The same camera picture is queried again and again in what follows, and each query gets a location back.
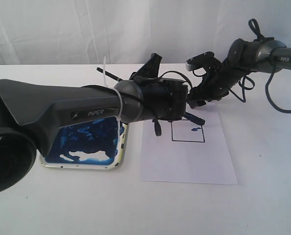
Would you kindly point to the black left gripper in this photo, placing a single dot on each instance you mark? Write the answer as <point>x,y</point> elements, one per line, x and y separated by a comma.
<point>167,98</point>

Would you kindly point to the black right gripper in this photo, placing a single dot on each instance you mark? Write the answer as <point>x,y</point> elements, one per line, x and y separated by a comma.
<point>216,83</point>

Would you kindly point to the black paintbrush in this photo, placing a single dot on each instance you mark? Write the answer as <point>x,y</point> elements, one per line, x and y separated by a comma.
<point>192,118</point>

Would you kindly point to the white paper with black square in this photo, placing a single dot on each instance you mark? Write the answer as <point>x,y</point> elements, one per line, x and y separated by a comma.
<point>187,152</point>

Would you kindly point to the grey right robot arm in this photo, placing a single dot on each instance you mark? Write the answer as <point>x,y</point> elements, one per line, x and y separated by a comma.
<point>267,56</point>

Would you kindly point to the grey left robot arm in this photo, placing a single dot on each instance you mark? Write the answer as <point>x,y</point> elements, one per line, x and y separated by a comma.
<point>32,115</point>

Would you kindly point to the white tray with blue paint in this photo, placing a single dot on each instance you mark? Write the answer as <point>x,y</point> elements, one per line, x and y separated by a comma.
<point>98,144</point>

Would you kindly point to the white zip tie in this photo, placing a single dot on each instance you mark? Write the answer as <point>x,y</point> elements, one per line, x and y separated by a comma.
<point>118,117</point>

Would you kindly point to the white backdrop curtain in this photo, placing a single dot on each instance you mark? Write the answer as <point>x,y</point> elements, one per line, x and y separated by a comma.
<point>128,31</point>

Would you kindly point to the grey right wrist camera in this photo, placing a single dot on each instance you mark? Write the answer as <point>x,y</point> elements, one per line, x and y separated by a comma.
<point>204,60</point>

